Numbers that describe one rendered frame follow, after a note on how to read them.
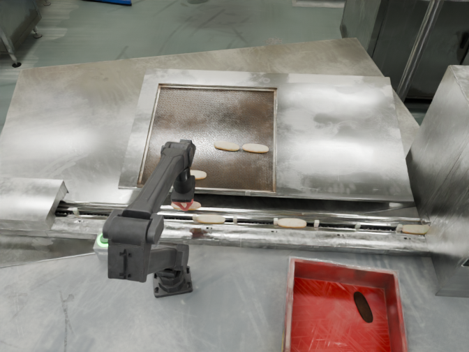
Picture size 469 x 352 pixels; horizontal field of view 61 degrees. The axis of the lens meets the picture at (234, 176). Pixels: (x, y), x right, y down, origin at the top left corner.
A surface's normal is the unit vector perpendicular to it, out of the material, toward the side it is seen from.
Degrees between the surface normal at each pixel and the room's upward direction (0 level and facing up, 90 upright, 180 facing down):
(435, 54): 90
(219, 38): 0
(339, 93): 10
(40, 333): 0
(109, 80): 0
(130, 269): 55
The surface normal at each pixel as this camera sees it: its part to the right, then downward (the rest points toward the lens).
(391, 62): -0.06, 0.75
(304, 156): -0.01, -0.51
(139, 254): -0.10, 0.24
